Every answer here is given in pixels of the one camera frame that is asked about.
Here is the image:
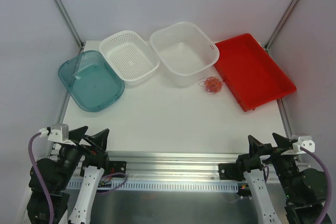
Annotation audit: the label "white plastic tub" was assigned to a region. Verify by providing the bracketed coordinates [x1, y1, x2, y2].
[150, 22, 219, 87]

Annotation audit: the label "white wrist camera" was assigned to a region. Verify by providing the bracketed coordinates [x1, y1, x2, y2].
[38, 123, 69, 144]
[281, 135, 316, 155]

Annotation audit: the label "white slotted cable duct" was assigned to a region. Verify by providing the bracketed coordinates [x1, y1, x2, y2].
[67, 178, 238, 193]

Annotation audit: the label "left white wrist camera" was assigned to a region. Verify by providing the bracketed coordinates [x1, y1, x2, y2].
[38, 123, 69, 144]

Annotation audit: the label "white perforated plastic basket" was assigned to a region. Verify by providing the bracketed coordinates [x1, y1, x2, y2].
[99, 30, 160, 86]

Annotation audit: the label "left aluminium frame post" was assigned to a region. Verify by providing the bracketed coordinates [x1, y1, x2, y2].
[53, 0, 84, 49]

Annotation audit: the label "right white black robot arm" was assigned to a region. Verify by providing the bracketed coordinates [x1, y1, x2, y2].
[235, 133, 332, 223]

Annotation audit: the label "red plastic tray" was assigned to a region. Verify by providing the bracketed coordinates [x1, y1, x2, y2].
[214, 34, 297, 112]

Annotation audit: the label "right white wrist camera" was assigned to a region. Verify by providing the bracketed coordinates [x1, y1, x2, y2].
[281, 135, 316, 155]

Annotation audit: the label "right aluminium frame post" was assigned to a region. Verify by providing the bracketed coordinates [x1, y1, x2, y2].
[264, 0, 300, 52]

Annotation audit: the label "aluminium frame post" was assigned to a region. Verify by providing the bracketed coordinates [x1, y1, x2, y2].
[264, 0, 300, 52]
[53, 0, 84, 49]

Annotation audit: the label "orange thin wires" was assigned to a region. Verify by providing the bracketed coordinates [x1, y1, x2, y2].
[198, 76, 224, 95]

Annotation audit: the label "aluminium mounting rail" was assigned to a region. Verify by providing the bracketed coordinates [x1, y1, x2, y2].
[108, 151, 238, 182]

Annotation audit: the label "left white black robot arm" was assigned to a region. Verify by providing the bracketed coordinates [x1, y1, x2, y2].
[27, 124, 110, 223]

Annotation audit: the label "teal transparent plastic tub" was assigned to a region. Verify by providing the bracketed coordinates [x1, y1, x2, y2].
[58, 50, 125, 112]

